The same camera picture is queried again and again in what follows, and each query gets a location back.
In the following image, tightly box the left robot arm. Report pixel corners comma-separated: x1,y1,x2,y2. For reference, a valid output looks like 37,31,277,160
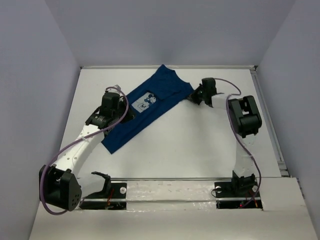
39,86,134,216

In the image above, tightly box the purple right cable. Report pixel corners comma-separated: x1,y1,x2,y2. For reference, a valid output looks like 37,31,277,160
214,78,261,208

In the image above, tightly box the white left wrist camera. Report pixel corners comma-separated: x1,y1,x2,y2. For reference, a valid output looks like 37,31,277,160
109,84,121,92

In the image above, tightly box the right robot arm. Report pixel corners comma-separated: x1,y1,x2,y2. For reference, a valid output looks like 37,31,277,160
188,77,263,199

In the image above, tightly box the blue printed t shirt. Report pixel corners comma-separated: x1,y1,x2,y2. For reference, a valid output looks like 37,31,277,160
102,65,194,154

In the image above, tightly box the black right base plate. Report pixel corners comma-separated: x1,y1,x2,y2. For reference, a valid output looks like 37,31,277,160
210,181,263,210

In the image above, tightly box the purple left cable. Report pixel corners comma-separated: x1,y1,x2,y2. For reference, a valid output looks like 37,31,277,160
41,86,130,215

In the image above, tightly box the purple cable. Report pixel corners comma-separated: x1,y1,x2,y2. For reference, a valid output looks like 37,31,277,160
41,86,130,215
214,78,261,208

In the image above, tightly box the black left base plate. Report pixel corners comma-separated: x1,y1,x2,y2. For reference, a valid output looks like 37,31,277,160
78,181,127,211

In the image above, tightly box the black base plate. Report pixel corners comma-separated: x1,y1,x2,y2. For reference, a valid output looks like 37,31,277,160
210,181,263,210
78,181,127,211

